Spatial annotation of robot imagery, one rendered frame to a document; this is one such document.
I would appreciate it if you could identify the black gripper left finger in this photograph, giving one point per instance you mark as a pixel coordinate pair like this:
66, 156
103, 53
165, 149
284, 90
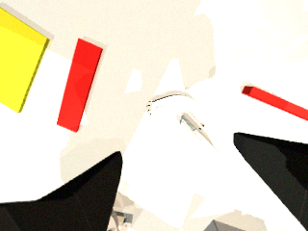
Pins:
83, 204

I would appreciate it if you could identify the yellow flat rectangular plate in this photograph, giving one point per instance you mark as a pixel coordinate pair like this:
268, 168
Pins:
21, 51

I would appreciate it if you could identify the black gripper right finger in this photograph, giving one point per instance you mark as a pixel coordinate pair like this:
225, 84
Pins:
283, 166

